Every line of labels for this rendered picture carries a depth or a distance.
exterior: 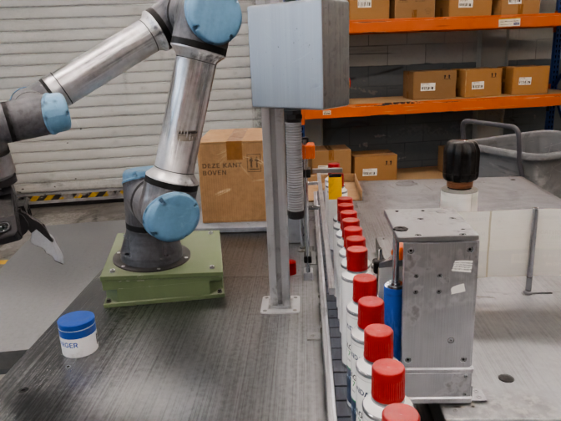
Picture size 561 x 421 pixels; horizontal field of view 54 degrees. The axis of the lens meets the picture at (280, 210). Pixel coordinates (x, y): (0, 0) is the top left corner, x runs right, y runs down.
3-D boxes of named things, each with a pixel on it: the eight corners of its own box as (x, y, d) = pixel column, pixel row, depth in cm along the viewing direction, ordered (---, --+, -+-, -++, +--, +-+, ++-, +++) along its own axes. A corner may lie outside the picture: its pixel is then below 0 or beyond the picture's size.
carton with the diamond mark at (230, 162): (275, 220, 184) (271, 139, 176) (202, 223, 184) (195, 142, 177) (276, 197, 212) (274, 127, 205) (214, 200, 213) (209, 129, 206)
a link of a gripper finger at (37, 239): (73, 244, 117) (36, 217, 113) (73, 256, 112) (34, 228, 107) (63, 254, 117) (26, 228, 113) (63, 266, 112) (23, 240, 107)
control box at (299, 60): (323, 110, 100) (321, -3, 94) (251, 108, 110) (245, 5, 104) (352, 104, 107) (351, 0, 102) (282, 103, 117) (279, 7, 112)
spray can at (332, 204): (348, 251, 145) (348, 174, 139) (328, 252, 145) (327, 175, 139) (346, 245, 150) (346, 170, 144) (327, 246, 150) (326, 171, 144)
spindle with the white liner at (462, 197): (479, 268, 131) (487, 142, 123) (441, 268, 131) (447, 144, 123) (468, 254, 140) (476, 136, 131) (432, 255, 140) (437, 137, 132)
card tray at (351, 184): (361, 200, 212) (361, 190, 210) (294, 202, 213) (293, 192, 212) (355, 182, 240) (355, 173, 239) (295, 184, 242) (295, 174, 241)
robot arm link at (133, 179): (166, 209, 143) (164, 157, 139) (183, 225, 132) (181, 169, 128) (118, 215, 138) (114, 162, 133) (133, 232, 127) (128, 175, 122)
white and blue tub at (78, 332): (97, 355, 109) (93, 323, 107) (59, 361, 107) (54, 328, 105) (100, 338, 115) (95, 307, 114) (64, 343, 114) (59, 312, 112)
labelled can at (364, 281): (384, 415, 80) (386, 284, 74) (347, 415, 80) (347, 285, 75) (379, 393, 85) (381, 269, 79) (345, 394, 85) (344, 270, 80)
